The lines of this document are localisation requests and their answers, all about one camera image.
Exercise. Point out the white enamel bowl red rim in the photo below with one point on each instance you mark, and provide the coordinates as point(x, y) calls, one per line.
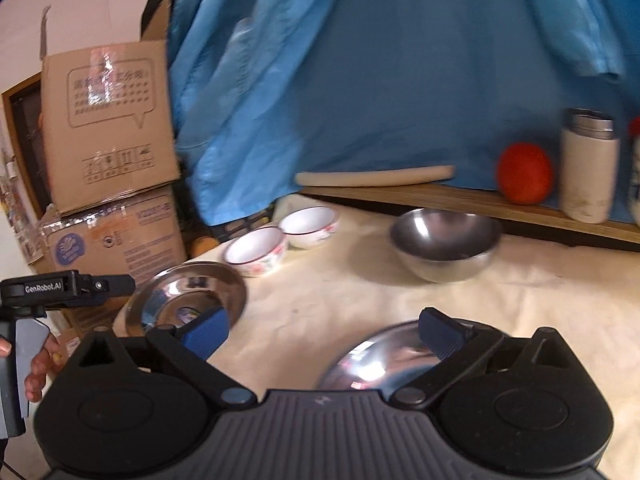
point(310, 227)
point(255, 252)

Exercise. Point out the steel plate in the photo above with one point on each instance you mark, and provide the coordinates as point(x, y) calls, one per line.
point(175, 295)
point(380, 360)

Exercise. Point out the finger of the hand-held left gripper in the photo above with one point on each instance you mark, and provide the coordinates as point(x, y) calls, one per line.
point(114, 285)

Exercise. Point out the white thermos flask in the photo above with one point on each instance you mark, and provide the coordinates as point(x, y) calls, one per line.
point(589, 170)

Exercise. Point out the person's left hand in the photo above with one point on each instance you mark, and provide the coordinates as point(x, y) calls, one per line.
point(44, 360)

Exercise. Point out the wooden board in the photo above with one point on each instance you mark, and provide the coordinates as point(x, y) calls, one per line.
point(475, 207)

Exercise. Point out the red tomato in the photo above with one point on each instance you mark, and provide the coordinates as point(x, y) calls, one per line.
point(525, 172)

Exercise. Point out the black plastic crate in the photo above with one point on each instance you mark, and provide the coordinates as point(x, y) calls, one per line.
point(245, 225)

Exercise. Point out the steel bowl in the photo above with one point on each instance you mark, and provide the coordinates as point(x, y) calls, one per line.
point(445, 245)

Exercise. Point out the wooden rolling pin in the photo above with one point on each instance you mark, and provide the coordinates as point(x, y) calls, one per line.
point(375, 176)

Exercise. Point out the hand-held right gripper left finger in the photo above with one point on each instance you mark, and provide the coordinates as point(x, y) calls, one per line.
point(206, 334)

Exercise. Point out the cardboard box blue label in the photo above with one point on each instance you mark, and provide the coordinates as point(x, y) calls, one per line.
point(125, 240)

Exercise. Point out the plain cardboard box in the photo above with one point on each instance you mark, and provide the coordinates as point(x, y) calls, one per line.
point(110, 125)

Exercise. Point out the cream tablecloth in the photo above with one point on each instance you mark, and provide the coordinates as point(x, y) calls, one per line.
point(325, 280)

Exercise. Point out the dark wooden frame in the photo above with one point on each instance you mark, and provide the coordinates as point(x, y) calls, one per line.
point(25, 125)

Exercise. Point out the blue cloth garment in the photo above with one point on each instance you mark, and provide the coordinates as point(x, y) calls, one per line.
point(375, 85)

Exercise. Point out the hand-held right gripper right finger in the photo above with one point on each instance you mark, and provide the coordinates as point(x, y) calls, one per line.
point(440, 335)

